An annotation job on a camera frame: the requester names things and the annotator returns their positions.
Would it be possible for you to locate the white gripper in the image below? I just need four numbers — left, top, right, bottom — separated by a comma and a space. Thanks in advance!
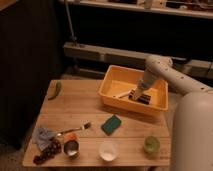
117, 78, 152, 100

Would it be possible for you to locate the black whiteboard eraser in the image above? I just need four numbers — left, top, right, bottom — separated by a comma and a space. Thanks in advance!
129, 90, 151, 104

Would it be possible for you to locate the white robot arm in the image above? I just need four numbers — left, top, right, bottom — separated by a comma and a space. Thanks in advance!
131, 55, 213, 171

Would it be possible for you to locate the yellow plastic tray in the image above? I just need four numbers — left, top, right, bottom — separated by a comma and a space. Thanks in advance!
99, 65, 168, 115

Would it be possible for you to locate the teal green sponge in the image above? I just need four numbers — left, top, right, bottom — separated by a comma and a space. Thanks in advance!
101, 115, 121, 135

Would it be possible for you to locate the green plastic cup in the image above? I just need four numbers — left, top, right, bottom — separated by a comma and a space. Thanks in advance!
143, 136, 160, 154

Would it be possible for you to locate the white small bowl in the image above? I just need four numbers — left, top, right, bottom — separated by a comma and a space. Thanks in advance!
99, 141, 118, 162

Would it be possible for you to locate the orange carrot piece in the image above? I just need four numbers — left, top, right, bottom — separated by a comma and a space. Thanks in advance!
63, 132, 77, 143

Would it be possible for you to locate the grey lower shelf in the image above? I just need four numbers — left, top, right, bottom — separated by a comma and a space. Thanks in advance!
63, 42, 213, 79

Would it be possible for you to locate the grey shelf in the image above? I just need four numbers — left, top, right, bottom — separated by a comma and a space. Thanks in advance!
59, 0, 213, 19
63, 42, 213, 79

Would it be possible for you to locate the silver metal cup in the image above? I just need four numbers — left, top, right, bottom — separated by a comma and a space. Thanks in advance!
64, 140, 79, 158

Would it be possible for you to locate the dark purple grape bunch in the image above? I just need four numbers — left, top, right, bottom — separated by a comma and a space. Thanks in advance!
33, 139, 61, 165

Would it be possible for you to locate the grey blue cloth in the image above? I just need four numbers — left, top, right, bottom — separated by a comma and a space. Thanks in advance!
32, 126, 55, 151

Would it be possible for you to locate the grey upper shelf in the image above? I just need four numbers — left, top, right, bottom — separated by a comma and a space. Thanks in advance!
59, 0, 213, 19

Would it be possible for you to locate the metal shelf pole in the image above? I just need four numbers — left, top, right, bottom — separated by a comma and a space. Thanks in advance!
64, 0, 77, 45

